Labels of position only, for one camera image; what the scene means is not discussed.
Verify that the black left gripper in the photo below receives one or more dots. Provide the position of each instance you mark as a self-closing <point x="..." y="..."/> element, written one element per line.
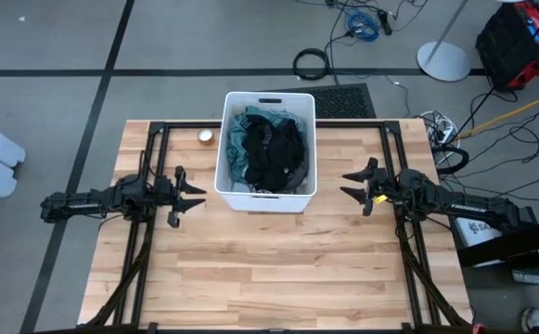
<point x="167" y="195"/>

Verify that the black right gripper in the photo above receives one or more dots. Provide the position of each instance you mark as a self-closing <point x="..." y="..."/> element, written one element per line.
<point x="380" y="188"/>

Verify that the teal patterned shirt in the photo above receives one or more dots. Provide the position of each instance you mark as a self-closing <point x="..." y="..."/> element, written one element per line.
<point x="236" y="148"/>

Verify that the black garment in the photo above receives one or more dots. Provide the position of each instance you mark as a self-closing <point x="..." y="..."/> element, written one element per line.
<point x="273" y="153"/>

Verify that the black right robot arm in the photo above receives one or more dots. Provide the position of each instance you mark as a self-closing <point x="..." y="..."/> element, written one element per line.
<point x="459" y="204"/>

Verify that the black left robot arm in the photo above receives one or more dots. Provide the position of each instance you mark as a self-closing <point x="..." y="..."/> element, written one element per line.
<point x="97" y="199"/>

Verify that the white perforated laundry basket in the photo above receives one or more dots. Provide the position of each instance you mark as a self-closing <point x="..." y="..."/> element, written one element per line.
<point x="232" y="199"/>

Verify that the black floor mat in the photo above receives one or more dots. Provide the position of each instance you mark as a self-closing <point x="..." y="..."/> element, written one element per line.
<point x="343" y="102"/>

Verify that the white power strip bundle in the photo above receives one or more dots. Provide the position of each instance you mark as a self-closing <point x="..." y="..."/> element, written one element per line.
<point x="441" y="132"/>

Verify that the white printed cardboard box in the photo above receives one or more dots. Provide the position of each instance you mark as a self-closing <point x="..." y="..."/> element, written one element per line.
<point x="475" y="232"/>

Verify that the grey round floor stand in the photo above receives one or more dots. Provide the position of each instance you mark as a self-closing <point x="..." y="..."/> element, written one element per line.
<point x="443" y="62"/>

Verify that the black power adapter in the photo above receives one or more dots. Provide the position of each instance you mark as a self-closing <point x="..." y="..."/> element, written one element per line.
<point x="385" y="23"/>

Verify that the yellow pole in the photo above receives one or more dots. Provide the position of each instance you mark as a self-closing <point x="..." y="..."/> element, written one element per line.
<point x="505" y="116"/>

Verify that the black equipment cart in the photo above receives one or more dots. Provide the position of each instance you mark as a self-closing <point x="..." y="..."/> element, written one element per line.
<point x="538" y="241"/>

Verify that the grey plastic bag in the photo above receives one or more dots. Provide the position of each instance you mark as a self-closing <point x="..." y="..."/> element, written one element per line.
<point x="531" y="277"/>

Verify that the black red equipment case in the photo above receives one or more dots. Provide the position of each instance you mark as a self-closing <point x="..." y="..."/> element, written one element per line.
<point x="505" y="46"/>

